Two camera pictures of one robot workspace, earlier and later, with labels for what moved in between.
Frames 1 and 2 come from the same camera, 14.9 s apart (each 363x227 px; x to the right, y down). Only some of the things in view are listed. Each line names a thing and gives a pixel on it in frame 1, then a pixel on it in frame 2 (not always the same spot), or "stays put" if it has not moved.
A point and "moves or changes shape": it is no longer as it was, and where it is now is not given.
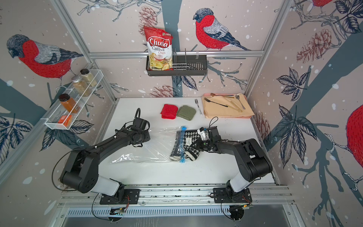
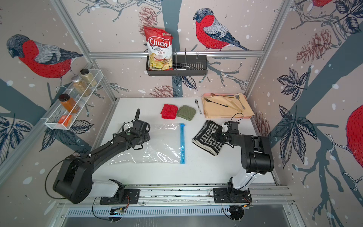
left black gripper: (148, 136) stays put
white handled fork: (196, 102) stays put
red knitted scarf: (169, 111) stays put
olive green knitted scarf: (186, 112) stays put
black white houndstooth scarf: (186, 145) moves or changes shape
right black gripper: (200, 142) -> (217, 136)
